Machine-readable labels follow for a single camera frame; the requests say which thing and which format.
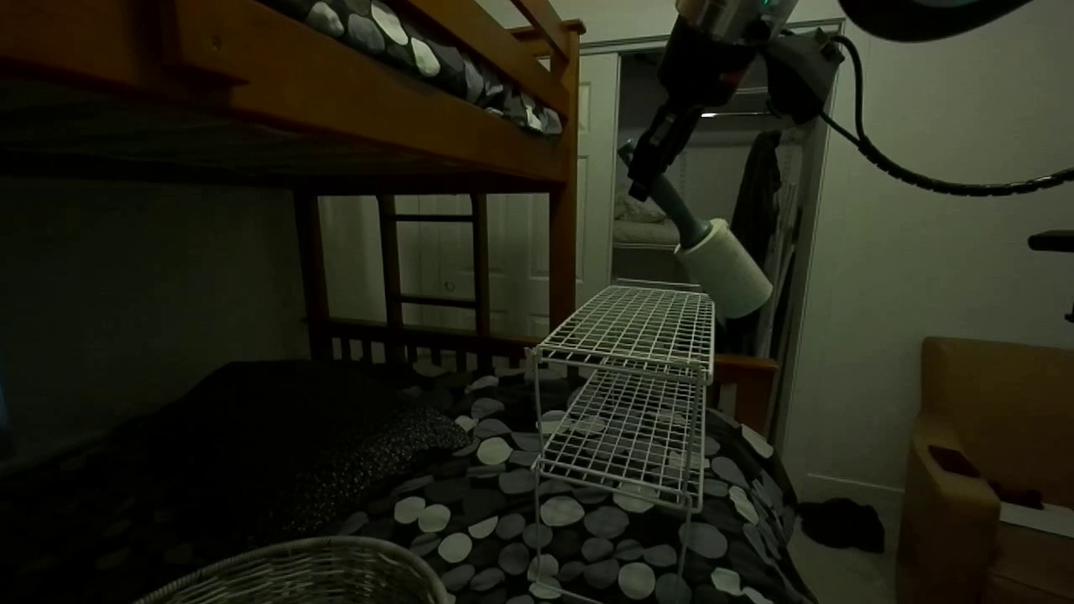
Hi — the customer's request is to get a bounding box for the dark robot gripper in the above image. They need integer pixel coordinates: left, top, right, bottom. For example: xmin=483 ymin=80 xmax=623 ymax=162
xmin=618 ymin=13 xmax=780 ymax=204

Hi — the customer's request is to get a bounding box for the lint roller with grey handle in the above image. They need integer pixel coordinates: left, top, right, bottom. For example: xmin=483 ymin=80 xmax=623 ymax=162
xmin=652 ymin=173 xmax=780 ymax=326

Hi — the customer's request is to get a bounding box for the woven wicker basket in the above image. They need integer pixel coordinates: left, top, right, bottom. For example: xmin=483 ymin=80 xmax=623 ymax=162
xmin=131 ymin=533 xmax=459 ymax=604

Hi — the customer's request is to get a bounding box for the small wooden side table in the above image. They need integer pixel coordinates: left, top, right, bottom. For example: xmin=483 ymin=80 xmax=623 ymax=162
xmin=710 ymin=353 xmax=783 ymax=436

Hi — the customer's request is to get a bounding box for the dotted bunk mattress bedding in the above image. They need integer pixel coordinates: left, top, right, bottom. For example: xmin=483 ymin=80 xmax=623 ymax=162
xmin=267 ymin=0 xmax=568 ymax=139

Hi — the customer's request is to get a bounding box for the black round lamp head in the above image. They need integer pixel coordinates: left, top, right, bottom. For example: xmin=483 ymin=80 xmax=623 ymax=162
xmin=834 ymin=0 xmax=1040 ymax=47

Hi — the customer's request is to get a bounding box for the dotted grey bedspread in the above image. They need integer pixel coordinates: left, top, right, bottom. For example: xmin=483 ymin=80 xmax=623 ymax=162
xmin=332 ymin=353 xmax=823 ymax=604

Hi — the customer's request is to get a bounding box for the black horizontal bar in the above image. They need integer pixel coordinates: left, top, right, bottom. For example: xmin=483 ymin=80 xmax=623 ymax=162
xmin=1025 ymin=224 xmax=1074 ymax=256

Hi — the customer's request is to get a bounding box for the black clothing heap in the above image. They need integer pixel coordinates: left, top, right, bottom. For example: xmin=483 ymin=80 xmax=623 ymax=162
xmin=795 ymin=493 xmax=890 ymax=557

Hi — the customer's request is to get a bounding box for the dark speckled blanket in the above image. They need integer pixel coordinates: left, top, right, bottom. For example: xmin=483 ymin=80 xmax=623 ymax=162
xmin=0 ymin=353 xmax=476 ymax=604

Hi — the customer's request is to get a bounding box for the white paper sheet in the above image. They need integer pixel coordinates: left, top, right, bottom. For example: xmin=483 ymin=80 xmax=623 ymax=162
xmin=998 ymin=495 xmax=1074 ymax=543

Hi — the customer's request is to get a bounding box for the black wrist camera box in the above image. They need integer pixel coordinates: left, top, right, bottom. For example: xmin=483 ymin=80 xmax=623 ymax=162
xmin=762 ymin=25 xmax=846 ymax=128

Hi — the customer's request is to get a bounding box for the white wire shelf rack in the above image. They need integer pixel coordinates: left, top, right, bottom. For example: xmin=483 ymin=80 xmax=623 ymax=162
xmin=523 ymin=278 xmax=721 ymax=517

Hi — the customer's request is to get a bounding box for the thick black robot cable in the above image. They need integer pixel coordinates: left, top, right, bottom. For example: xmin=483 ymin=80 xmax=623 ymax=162
xmin=818 ymin=29 xmax=1074 ymax=202

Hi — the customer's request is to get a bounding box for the wooden bunk bed frame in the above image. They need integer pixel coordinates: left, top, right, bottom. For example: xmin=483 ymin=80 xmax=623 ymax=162
xmin=0 ymin=0 xmax=592 ymax=377

